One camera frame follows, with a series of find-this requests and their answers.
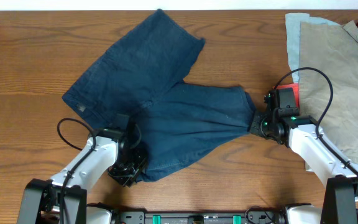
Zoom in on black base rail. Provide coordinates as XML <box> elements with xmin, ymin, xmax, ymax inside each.
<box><xmin>87</xmin><ymin>203</ymin><xmax>323</xmax><ymax>224</ymax></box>

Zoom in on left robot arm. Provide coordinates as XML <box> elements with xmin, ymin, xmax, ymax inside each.
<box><xmin>17</xmin><ymin>128</ymin><xmax>148</xmax><ymax>224</ymax></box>

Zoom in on navy blue denim shorts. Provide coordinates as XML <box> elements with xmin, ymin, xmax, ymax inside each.
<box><xmin>62</xmin><ymin>10</ymin><xmax>255</xmax><ymax>182</ymax></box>

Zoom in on red orange garment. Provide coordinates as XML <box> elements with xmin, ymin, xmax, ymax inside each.
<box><xmin>277</xmin><ymin>82</ymin><xmax>301</xmax><ymax>108</ymax></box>

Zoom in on black cable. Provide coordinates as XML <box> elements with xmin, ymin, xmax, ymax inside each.
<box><xmin>57</xmin><ymin>117</ymin><xmax>98</xmax><ymax>224</ymax></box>
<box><xmin>273</xmin><ymin>67</ymin><xmax>358</xmax><ymax>203</ymax></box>

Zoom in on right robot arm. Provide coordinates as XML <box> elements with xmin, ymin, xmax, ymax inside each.
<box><xmin>250</xmin><ymin>109</ymin><xmax>358</xmax><ymax>223</ymax></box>

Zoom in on khaki beige garment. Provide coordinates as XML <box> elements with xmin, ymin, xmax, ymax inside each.
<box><xmin>299</xmin><ymin>22</ymin><xmax>358</xmax><ymax>164</ymax></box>

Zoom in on left black cable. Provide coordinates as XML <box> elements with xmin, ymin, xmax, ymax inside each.
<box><xmin>57</xmin><ymin>117</ymin><xmax>98</xmax><ymax>224</ymax></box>

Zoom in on right black cable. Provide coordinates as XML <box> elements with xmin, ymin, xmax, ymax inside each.
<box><xmin>273</xmin><ymin>67</ymin><xmax>358</xmax><ymax>203</ymax></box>

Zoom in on light blue garment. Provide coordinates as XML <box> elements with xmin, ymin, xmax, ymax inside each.
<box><xmin>285</xmin><ymin>13</ymin><xmax>339</xmax><ymax>70</ymax></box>

